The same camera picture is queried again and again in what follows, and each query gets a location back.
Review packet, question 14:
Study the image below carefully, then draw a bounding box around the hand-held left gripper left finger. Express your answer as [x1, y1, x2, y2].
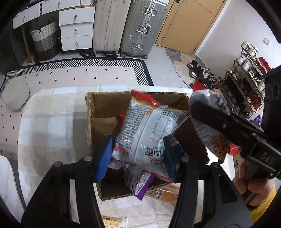
[21, 135, 115, 228]

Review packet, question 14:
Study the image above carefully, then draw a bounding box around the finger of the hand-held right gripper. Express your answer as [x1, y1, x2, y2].
[190, 100, 257, 154]

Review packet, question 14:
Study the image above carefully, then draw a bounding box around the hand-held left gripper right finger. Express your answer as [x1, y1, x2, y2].
[163, 135, 254, 228]

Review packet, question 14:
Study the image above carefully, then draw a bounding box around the silver noodle snack packet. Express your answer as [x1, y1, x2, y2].
[189, 80, 231, 164]

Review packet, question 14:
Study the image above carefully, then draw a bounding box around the purple snack packet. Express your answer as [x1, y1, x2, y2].
[122, 163, 154, 200]

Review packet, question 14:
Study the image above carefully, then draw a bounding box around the white red snack packet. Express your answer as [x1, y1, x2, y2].
[112, 89, 190, 182]

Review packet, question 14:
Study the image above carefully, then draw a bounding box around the brown cardboard box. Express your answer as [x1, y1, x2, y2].
[85, 91, 210, 201]

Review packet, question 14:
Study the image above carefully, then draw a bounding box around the person's right forearm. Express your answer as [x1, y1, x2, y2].
[249, 189, 278, 223]

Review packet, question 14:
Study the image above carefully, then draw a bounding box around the person's right hand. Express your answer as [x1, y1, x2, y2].
[232, 162, 276, 206]

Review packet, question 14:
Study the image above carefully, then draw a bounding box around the purple bag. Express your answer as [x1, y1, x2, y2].
[252, 114, 264, 130]

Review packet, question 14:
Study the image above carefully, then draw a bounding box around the wooden shoe rack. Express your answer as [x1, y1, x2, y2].
[220, 41, 273, 120]

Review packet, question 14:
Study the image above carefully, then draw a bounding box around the orange snack packet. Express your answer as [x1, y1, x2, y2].
[145, 183, 181, 203]

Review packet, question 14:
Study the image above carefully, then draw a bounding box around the clear biscuit packet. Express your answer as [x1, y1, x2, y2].
[101, 216, 128, 228]

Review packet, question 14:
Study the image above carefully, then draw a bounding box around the pile of shoes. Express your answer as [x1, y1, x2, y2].
[187, 59, 218, 88]

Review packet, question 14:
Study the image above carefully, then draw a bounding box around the grey floor mat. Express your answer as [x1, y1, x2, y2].
[165, 48, 196, 88]

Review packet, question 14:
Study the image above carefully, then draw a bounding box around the white chair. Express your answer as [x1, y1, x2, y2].
[0, 155, 24, 222]

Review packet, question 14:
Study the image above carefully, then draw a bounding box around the wooden door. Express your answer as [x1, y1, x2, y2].
[154, 0, 227, 55]

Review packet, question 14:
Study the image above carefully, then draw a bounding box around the grey stool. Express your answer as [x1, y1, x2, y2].
[2, 78, 30, 112]

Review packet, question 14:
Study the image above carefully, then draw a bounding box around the silver suitcase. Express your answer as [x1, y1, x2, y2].
[120, 0, 168, 59]

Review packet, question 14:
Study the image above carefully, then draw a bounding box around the woven laundry basket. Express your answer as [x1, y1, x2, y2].
[30, 17, 60, 62]

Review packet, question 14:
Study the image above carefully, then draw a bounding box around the white drawer cabinet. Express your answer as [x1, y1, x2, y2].
[12, 0, 97, 53]

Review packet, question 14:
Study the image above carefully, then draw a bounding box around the beige suitcase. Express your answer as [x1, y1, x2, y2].
[92, 0, 132, 58]

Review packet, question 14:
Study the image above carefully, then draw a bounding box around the yellow broom handle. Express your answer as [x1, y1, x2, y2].
[21, 25, 33, 65]

